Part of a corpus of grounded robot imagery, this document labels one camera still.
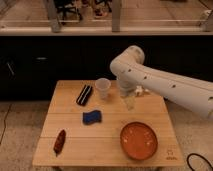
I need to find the black whiteboard eraser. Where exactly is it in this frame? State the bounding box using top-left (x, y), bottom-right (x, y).
top-left (76, 85), bottom-right (93, 106)

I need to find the wooden table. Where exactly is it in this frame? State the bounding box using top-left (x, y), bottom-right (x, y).
top-left (33, 80), bottom-right (183, 167)

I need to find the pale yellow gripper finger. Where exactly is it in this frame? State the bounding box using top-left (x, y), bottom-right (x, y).
top-left (124, 96), bottom-right (135, 110)

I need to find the black cable at left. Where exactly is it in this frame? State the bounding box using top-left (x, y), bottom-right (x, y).
top-left (0, 103), bottom-right (13, 145)

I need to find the blue sponge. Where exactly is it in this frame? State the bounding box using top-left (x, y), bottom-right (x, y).
top-left (82, 110), bottom-right (102, 125)

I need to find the black cable on floor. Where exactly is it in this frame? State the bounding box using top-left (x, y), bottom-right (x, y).
top-left (186, 152), bottom-right (213, 171)

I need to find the white ceramic cup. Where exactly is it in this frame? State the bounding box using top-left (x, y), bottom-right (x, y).
top-left (95, 78), bottom-right (111, 99)

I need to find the black office chair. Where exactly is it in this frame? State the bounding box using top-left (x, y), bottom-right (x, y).
top-left (54, 0), bottom-right (83, 20)

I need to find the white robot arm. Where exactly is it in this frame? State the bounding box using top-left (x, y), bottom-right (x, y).
top-left (110, 45), bottom-right (213, 120)

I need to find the brown wooden object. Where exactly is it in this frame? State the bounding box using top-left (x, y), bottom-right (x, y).
top-left (53, 130), bottom-right (66, 155)

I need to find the white patterned box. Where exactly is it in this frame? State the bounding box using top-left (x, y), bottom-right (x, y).
top-left (135, 86), bottom-right (144, 97)

